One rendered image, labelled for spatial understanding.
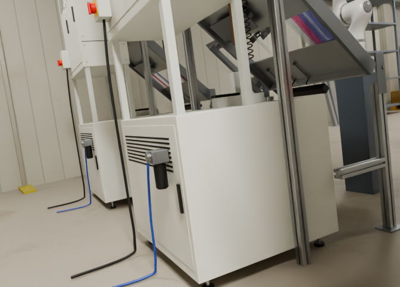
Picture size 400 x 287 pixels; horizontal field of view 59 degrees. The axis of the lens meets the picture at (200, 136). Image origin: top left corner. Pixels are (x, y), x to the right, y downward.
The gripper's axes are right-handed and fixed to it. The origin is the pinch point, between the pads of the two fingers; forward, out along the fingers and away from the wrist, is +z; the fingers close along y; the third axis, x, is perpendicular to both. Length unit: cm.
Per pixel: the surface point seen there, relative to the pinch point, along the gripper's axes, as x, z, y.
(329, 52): 19.1, -1.4, 34.7
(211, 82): 86, -118, -316
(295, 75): 29.3, -3.2, 3.0
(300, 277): 54, 87, 58
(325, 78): 32.6, -0.7, 23.6
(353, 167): 50, 38, 53
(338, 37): 11, 4, 49
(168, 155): -7, 86, 40
